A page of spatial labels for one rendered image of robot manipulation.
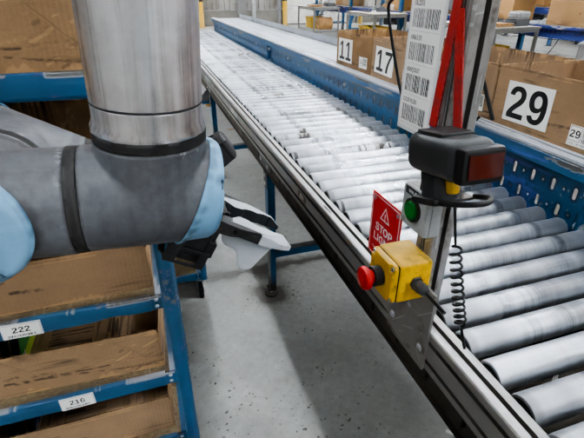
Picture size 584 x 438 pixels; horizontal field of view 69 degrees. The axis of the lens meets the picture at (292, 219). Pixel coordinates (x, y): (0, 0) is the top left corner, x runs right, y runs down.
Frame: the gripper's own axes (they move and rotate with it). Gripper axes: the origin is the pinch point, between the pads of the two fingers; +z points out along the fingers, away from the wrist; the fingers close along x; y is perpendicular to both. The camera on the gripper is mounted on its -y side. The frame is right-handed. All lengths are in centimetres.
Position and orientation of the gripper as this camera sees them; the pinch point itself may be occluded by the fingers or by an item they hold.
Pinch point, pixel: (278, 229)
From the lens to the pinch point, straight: 58.4
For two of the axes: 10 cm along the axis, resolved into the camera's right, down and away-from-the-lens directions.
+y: -4.8, 8.4, 2.7
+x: 3.2, 4.5, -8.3
